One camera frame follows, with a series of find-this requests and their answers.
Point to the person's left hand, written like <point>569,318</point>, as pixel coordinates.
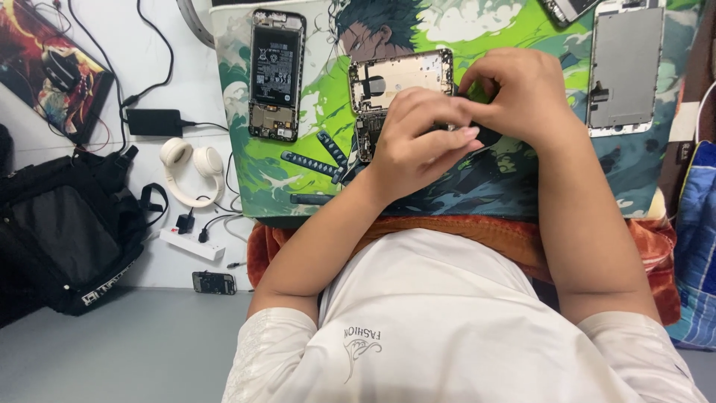
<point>417,145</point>

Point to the person's right hand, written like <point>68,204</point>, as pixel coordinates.
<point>531,95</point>

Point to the person's left fingers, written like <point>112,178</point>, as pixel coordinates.
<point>456,140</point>

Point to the person's right fingers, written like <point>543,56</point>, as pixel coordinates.
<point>484,70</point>

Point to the black phone part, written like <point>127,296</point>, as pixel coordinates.
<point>488,136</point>

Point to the gold phone chassis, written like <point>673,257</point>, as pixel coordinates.
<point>403,73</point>

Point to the white phone display panel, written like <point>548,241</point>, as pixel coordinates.
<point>625,67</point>

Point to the green printed desk mat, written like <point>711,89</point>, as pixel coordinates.
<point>321,92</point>

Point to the person's white shirt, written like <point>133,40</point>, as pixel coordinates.
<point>436,313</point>

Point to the opened black phone with battery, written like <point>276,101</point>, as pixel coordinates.
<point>275,67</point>

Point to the blue plaid cloth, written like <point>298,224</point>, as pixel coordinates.
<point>696,246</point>

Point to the white over-ear headphones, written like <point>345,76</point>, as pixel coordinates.
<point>187,162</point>

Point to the small opened dark phone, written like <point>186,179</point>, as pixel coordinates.
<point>213,283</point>

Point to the white power strip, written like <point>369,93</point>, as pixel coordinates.
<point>193,244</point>

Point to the black plug charger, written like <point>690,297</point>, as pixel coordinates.
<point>185,224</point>

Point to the grey curved rim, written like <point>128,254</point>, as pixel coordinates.
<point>193,25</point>

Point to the black power adapter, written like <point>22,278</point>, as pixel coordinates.
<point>154,122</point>

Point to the black backpack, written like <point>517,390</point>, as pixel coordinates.
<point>67,235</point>

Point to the black computer mouse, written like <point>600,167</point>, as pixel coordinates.
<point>60,71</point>

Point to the colourful printed mouse pad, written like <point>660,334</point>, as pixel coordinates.
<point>28,39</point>

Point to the silver phone frame part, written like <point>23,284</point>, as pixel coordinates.
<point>568,8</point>

